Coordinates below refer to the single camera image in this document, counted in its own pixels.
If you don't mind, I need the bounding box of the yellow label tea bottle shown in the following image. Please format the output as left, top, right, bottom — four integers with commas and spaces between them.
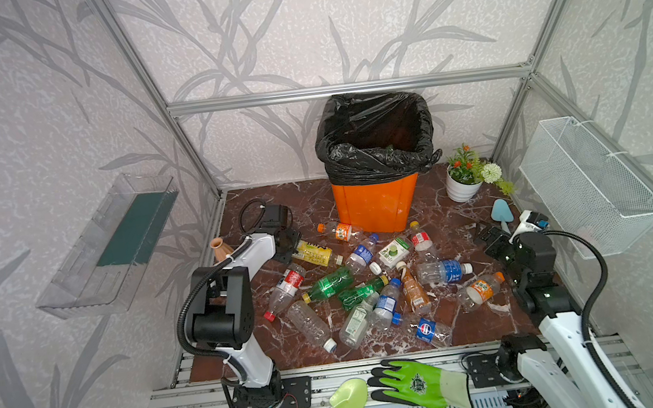
292, 240, 343, 268

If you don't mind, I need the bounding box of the small orange label bottle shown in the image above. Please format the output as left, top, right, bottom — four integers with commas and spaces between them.
457, 272, 505, 312

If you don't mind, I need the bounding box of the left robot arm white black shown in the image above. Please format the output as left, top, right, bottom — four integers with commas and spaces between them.
176, 201, 300, 389

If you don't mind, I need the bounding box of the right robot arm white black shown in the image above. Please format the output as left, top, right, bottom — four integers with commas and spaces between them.
475, 218, 645, 408

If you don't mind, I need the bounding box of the orange cap bottle near bin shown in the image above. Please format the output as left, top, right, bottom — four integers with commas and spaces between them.
316, 221, 366, 244

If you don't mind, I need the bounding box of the blue label bottle near bin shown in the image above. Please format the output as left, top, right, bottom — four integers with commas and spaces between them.
345, 233, 380, 275

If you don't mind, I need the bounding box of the orange trash bin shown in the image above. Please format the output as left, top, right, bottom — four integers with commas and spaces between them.
332, 174, 419, 233

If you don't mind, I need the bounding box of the black bin liner bag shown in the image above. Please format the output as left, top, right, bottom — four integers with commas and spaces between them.
315, 91, 443, 187

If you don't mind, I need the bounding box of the light blue garden trowel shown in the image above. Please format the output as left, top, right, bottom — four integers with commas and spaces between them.
491, 199, 515, 235

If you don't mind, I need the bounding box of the clear bottle red label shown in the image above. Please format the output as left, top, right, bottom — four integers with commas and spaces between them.
264, 263, 307, 322

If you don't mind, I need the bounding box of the blue label water bottle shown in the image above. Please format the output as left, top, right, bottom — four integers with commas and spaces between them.
417, 259, 473, 285

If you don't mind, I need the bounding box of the peach ceramic vase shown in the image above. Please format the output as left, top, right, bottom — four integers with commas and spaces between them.
209, 237, 234, 264

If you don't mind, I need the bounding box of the dark green Sprite bottle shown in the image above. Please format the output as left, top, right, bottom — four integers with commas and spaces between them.
302, 266, 355, 304

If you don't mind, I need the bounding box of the white pot with flowers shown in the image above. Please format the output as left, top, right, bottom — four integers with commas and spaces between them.
446, 144, 515, 203

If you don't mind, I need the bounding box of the red label yellow cap bottle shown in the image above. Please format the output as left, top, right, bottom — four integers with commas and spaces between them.
409, 220, 436, 254

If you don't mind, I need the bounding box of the small green soda bottle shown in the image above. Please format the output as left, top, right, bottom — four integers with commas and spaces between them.
337, 275, 389, 312

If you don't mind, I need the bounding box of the clear unlabelled white cap bottle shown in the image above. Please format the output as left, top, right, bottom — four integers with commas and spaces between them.
286, 300, 338, 354

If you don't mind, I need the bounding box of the amber tea bottle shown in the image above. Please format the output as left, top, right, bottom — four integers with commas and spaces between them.
396, 261, 432, 316

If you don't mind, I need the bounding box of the white green lime drink bottle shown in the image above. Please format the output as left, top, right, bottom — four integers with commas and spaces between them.
369, 235, 413, 276

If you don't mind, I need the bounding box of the pale green label bottle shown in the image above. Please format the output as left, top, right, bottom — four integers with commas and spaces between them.
339, 291, 379, 349

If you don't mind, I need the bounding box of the crushed Pepsi bottle front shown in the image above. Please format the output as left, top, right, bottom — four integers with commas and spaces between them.
404, 317, 453, 348

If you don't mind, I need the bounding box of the blue cap water bottle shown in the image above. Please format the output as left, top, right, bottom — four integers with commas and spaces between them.
369, 278, 402, 330

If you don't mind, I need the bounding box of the green work glove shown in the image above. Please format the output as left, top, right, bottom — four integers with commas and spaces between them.
367, 359, 473, 408

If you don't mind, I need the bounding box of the light green garden trowel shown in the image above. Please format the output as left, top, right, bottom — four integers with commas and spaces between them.
329, 378, 370, 408

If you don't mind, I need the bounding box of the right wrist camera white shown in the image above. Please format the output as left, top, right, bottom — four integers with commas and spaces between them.
513, 210, 550, 237

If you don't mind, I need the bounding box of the white wire mesh basket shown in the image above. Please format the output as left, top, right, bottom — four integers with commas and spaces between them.
520, 116, 653, 257

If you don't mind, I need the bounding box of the clear acrylic wall shelf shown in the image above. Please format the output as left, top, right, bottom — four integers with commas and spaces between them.
36, 174, 179, 320

